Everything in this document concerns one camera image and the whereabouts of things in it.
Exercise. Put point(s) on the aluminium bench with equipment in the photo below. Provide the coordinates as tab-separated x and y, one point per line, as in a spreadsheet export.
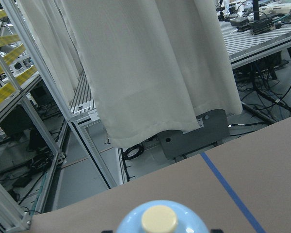
256	39

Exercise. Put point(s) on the grey metal bracket box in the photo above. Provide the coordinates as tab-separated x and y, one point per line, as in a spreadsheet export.
212	128

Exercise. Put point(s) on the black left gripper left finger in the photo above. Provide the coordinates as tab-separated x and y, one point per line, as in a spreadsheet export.
107	231

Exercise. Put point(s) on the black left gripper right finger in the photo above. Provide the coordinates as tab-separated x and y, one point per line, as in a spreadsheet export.
216	231

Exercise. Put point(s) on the white curtain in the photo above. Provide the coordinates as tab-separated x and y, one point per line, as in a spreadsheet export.
152	65

